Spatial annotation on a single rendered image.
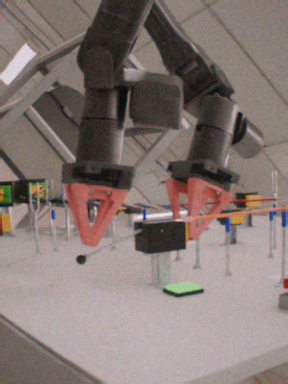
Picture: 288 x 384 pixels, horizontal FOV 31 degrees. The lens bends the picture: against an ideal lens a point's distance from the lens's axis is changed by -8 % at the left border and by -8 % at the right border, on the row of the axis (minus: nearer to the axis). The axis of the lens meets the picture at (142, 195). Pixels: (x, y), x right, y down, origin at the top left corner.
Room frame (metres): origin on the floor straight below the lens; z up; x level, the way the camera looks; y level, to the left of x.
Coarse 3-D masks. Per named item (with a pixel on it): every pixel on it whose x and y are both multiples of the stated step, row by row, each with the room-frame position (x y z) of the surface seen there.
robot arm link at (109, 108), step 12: (84, 96) 0.60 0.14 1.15; (96, 96) 0.58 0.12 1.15; (108, 96) 0.58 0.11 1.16; (120, 96) 0.58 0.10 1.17; (132, 96) 0.58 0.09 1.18; (84, 108) 0.60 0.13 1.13; (96, 108) 0.59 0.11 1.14; (108, 108) 0.58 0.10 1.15; (120, 108) 0.59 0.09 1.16; (84, 120) 0.62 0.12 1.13; (120, 120) 0.59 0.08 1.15
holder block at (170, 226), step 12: (144, 228) 0.66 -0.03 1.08; (156, 228) 0.66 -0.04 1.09; (168, 228) 0.66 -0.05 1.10; (180, 228) 0.66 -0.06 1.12; (144, 240) 0.67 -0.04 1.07; (156, 240) 0.66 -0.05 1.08; (168, 240) 0.67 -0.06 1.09; (180, 240) 0.67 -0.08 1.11; (144, 252) 0.68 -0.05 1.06; (156, 252) 0.67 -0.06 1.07
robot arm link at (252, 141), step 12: (216, 72) 0.64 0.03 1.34; (216, 84) 0.64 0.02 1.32; (228, 84) 0.64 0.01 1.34; (204, 96) 0.66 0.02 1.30; (228, 96) 0.66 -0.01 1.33; (192, 108) 0.68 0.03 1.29; (252, 132) 0.67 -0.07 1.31; (240, 144) 0.67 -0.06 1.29; (252, 144) 0.68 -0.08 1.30; (240, 156) 0.72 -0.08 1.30; (252, 156) 0.70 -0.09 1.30
